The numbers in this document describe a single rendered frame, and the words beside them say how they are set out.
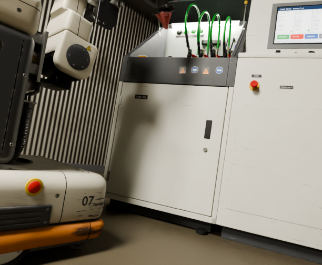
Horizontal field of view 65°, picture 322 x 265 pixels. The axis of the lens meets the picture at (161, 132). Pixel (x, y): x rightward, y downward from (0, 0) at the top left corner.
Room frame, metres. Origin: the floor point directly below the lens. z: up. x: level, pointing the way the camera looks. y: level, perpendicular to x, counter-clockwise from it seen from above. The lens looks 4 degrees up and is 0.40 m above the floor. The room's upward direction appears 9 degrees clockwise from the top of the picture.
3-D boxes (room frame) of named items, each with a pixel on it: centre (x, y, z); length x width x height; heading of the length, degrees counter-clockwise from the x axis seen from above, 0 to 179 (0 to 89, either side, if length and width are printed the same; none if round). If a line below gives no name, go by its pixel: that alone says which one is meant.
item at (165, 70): (1.46, -0.03, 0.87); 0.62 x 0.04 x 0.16; 69
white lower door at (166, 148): (1.45, -0.02, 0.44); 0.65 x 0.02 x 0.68; 69
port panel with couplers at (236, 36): (1.84, -0.43, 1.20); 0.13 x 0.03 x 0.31; 69
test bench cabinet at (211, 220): (1.71, -0.12, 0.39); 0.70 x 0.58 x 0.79; 69
